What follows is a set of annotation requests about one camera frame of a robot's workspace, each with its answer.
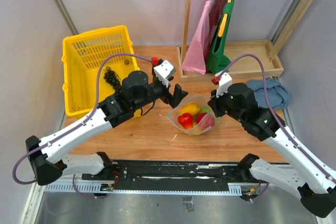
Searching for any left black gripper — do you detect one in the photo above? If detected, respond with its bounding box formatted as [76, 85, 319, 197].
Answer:
[132, 75, 188, 111]

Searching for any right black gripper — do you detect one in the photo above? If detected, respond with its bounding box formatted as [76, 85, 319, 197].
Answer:
[208, 85, 245, 123]

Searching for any orange yellow mango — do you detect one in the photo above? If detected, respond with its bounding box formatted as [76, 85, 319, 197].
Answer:
[180, 103, 201, 116]

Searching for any red apple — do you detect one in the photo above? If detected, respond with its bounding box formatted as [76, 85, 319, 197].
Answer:
[178, 113, 194, 130]

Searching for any clear zip top bag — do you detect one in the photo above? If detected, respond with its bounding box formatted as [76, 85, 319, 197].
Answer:
[167, 95, 219, 135]

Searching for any green cabbage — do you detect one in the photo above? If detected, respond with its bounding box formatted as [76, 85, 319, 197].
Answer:
[200, 107, 212, 114]

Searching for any red pomegranate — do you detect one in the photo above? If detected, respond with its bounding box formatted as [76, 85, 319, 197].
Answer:
[196, 112, 215, 131]

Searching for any black grape bunch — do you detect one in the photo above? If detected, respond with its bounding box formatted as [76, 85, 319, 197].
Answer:
[103, 70, 121, 91]

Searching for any yellow plastic basket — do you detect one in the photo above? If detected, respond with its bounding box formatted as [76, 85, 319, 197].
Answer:
[61, 25, 139, 119]

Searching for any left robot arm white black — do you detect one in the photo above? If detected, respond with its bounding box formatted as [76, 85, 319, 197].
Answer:
[26, 71, 188, 185]

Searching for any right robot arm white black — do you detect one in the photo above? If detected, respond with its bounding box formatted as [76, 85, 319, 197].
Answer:
[208, 83, 335, 218]

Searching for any pink hanging bag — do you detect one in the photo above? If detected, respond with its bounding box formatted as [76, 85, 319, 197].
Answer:
[182, 1, 211, 74]

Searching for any green hanging bag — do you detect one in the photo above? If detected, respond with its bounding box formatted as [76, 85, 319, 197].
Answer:
[206, 0, 235, 73]

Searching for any dark red hanging bag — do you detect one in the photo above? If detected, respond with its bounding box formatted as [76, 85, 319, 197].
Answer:
[209, 0, 226, 35]

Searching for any wooden rack tray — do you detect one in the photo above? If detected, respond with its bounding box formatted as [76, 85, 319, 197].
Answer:
[176, 0, 336, 83]

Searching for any blue crumpled cloth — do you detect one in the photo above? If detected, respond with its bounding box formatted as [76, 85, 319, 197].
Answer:
[246, 77, 290, 110]

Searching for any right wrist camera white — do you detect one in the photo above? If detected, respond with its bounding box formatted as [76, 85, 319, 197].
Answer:
[214, 72, 233, 98]

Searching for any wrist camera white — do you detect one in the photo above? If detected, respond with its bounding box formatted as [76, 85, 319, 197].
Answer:
[153, 60, 176, 88]
[214, 72, 233, 98]

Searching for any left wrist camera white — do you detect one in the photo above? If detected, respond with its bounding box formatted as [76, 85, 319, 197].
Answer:
[153, 60, 176, 88]

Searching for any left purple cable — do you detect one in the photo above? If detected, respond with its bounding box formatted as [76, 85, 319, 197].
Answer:
[13, 52, 158, 200]

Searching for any purple cable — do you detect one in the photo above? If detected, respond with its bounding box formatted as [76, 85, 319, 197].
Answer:
[213, 54, 336, 204]
[13, 52, 158, 200]

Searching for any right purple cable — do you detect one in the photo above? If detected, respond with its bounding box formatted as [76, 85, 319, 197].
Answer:
[213, 54, 336, 204]

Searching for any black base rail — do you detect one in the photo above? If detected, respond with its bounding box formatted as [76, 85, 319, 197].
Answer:
[80, 159, 260, 194]

